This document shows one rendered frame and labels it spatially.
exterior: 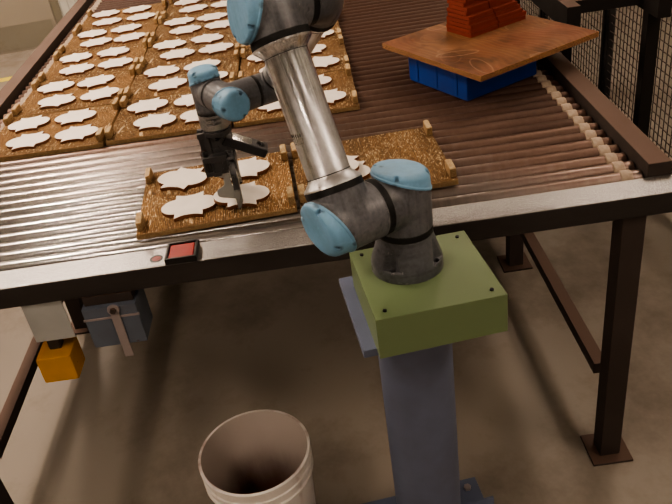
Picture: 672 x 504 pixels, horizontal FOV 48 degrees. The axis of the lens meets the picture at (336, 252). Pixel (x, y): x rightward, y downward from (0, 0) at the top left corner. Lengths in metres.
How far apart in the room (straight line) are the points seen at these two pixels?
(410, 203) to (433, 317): 0.22
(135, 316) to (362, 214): 0.74
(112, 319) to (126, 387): 1.08
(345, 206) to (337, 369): 1.48
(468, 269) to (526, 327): 1.39
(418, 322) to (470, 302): 0.11
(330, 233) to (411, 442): 0.65
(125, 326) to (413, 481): 0.81
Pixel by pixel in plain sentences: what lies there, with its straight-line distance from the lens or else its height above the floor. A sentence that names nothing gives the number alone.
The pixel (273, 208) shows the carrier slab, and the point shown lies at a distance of 1.92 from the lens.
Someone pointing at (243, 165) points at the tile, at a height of 0.95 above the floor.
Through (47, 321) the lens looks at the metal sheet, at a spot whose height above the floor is 0.80.
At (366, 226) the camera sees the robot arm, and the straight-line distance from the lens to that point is 1.40.
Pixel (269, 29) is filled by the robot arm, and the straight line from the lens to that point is 1.39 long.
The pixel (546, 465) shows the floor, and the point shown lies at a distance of 2.46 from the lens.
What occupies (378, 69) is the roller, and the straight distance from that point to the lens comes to 2.80.
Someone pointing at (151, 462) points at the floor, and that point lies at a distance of 2.67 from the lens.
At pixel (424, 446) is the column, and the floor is 0.50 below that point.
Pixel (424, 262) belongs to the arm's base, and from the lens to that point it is 1.52.
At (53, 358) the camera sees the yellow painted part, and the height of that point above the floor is 0.70.
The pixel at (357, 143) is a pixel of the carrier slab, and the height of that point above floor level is 0.94.
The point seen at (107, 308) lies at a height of 0.83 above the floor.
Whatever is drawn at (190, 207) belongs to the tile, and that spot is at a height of 0.95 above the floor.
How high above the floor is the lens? 1.86
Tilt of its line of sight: 33 degrees down
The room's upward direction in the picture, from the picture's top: 9 degrees counter-clockwise
